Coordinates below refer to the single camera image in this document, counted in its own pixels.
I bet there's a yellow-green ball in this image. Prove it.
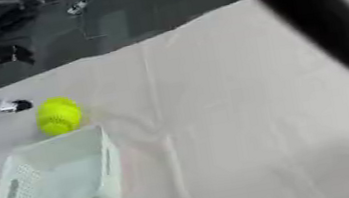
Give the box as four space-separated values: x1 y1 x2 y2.
33 92 88 140

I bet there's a pale mint plastic basket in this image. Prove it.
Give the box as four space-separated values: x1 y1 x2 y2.
0 120 129 198

